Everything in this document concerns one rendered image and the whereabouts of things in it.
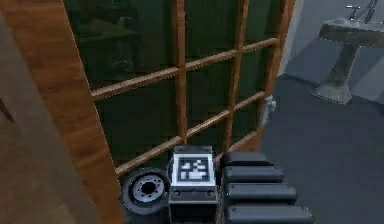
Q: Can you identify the silver sink faucet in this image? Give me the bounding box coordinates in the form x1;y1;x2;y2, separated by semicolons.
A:
345;3;362;21

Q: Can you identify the grey pedestal sink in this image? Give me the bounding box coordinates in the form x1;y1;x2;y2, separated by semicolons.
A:
312;17;384;105

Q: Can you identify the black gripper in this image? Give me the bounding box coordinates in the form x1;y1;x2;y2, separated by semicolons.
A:
120;167;172;224

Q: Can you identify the wooden glass-paned door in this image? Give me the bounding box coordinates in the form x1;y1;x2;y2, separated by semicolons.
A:
0;0;297;224

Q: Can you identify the silver door handle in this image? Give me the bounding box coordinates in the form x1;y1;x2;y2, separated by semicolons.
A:
259;96;278;126

